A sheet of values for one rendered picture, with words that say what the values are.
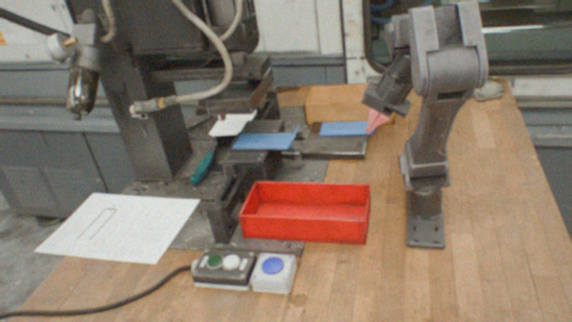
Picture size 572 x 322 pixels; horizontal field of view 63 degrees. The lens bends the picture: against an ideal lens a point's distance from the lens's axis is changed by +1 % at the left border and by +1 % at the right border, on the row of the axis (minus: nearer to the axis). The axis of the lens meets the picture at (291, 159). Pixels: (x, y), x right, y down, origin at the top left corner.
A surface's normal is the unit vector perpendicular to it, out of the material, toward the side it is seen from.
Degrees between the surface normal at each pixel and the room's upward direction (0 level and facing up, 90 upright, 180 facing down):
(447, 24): 73
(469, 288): 0
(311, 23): 90
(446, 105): 118
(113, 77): 90
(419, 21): 47
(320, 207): 0
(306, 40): 90
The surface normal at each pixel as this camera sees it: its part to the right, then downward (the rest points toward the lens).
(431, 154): 0.05, 0.87
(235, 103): -0.22, 0.54
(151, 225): -0.14, -0.85
